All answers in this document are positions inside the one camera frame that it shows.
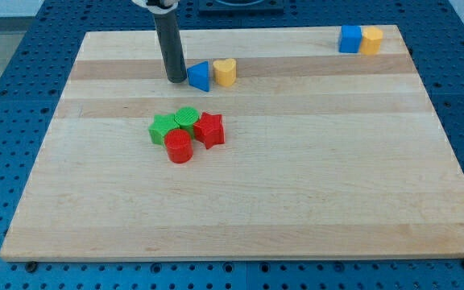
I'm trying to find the blue triangle block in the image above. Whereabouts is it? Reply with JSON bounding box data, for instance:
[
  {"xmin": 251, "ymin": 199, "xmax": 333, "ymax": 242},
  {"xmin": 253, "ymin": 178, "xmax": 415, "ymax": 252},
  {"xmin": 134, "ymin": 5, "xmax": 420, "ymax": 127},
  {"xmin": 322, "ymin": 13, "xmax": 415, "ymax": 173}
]
[{"xmin": 187, "ymin": 61, "xmax": 209, "ymax": 92}]

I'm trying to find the blue cube block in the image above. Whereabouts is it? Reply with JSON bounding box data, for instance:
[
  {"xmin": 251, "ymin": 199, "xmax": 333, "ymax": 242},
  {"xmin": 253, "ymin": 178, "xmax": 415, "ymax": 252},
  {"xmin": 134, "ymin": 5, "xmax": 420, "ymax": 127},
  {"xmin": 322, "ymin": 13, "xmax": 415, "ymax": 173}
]
[{"xmin": 338, "ymin": 25, "xmax": 362, "ymax": 53}]

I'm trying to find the red star block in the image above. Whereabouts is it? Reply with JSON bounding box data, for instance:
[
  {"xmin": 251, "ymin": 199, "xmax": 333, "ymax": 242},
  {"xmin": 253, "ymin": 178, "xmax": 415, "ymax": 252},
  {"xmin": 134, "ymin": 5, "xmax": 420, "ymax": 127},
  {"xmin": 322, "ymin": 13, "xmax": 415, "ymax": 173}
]
[{"xmin": 193, "ymin": 112, "xmax": 225, "ymax": 149}]

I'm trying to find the red cylinder block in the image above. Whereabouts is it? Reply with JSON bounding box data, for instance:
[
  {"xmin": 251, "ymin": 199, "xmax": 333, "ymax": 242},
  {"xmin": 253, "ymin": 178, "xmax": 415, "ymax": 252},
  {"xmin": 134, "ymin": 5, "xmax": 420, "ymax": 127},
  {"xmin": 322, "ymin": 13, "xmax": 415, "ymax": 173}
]
[{"xmin": 164, "ymin": 129, "xmax": 193, "ymax": 164}]

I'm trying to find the green cylinder block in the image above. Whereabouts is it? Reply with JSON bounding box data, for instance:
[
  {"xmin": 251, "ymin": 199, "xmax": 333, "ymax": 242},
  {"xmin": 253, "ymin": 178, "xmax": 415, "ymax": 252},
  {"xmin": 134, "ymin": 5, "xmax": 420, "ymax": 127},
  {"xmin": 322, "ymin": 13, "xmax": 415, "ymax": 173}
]
[{"xmin": 175, "ymin": 106, "xmax": 200, "ymax": 139}]

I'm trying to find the green star block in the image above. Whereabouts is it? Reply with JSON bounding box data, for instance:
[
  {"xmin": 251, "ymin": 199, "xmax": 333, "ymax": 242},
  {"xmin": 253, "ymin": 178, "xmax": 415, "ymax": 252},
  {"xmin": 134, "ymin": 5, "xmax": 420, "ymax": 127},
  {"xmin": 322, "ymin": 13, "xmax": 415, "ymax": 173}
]
[{"xmin": 148, "ymin": 114, "xmax": 180, "ymax": 145}]

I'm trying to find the yellow heart block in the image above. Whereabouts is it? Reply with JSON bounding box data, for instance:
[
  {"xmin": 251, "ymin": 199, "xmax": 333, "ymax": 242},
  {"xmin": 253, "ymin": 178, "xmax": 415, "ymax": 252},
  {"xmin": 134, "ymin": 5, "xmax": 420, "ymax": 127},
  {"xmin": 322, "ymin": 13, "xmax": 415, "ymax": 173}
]
[{"xmin": 213, "ymin": 58, "xmax": 237, "ymax": 87}]

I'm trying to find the wooden board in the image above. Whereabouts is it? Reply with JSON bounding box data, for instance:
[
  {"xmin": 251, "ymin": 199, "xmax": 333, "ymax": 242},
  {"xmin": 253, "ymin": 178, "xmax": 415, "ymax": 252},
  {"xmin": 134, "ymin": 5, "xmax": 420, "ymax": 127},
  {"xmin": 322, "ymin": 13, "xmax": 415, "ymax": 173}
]
[{"xmin": 0, "ymin": 25, "xmax": 464, "ymax": 262}]

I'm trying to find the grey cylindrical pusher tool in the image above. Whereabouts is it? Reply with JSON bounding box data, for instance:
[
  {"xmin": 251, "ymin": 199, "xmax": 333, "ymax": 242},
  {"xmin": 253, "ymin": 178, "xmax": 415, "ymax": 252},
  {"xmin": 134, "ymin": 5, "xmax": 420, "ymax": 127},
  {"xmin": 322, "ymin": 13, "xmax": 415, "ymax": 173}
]
[{"xmin": 151, "ymin": 6, "xmax": 187, "ymax": 83}]

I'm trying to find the yellow hexagon block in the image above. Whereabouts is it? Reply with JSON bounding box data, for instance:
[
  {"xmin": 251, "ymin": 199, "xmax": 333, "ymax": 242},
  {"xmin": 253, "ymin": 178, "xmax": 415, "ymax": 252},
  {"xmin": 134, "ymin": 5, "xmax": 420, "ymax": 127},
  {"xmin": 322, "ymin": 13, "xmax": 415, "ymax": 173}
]
[{"xmin": 359, "ymin": 27, "xmax": 383, "ymax": 55}]

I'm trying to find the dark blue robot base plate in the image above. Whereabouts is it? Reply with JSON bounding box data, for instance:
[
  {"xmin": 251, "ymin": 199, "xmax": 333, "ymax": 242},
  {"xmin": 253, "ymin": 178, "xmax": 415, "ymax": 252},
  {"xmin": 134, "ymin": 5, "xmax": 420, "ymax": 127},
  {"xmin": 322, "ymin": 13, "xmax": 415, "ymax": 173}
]
[{"xmin": 197, "ymin": 0, "xmax": 284, "ymax": 15}]

